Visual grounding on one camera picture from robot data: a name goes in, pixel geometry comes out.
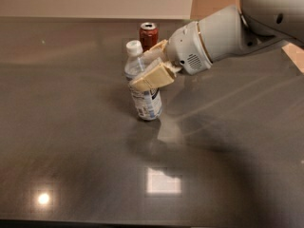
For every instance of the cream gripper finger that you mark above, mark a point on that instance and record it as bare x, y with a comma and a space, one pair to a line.
157, 74
157, 51

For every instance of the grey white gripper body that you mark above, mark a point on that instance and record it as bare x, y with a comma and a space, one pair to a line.
186, 47

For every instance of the clear plastic water bottle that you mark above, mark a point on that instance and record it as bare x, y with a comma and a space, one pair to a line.
147, 101

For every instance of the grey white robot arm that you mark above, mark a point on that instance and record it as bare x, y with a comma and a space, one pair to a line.
252, 27

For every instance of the red soda can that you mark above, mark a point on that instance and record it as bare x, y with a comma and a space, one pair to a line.
149, 35

